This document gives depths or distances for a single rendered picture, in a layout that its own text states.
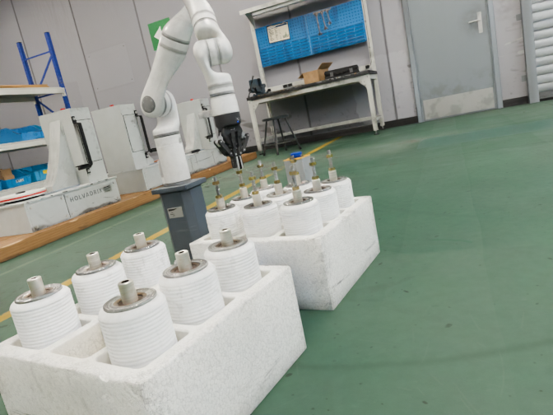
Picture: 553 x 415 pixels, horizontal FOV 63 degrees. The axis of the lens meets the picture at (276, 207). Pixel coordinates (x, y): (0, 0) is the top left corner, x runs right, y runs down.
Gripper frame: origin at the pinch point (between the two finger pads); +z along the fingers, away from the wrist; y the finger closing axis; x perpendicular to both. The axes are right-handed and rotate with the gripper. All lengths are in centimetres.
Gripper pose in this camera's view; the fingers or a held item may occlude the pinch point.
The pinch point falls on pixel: (237, 162)
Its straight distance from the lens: 131.1
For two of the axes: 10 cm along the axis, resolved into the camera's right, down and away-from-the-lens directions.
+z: 2.0, 9.6, 2.0
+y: 6.1, -2.8, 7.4
